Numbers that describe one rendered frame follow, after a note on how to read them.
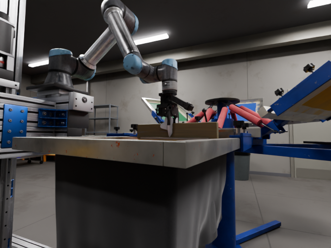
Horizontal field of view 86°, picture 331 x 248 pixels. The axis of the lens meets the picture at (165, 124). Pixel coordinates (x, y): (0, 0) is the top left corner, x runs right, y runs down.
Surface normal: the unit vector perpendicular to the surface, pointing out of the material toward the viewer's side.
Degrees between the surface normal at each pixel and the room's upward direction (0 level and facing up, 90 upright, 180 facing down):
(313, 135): 90
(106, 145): 90
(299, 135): 90
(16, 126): 90
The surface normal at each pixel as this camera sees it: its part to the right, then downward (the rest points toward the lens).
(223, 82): -0.38, -0.06
